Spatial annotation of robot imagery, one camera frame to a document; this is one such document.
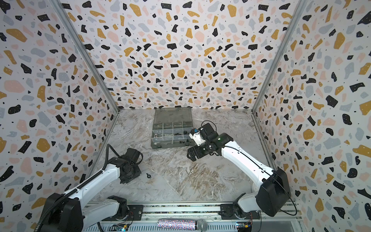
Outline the glitter handheld microphone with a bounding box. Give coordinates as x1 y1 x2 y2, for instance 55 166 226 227
157 219 208 232

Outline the corner aluminium post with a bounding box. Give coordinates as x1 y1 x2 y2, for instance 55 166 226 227
50 1 120 114
252 0 307 115

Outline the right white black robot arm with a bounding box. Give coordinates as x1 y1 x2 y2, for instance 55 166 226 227
187 123 291 218

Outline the aluminium front rail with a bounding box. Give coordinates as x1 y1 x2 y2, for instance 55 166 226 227
82 202 306 232

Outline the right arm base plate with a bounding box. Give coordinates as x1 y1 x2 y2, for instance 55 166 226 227
218 204 260 220

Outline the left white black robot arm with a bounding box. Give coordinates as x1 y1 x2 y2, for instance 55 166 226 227
35 145 143 232

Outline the right corner aluminium post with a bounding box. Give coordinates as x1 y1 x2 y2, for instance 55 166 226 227
252 0 307 115

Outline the left corner aluminium post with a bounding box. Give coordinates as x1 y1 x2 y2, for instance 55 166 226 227
50 1 120 114

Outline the clear plastic compartment organizer box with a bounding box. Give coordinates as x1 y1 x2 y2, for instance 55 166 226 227
151 107 195 149

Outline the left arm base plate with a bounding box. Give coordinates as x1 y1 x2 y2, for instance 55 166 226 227
103 205 144 222

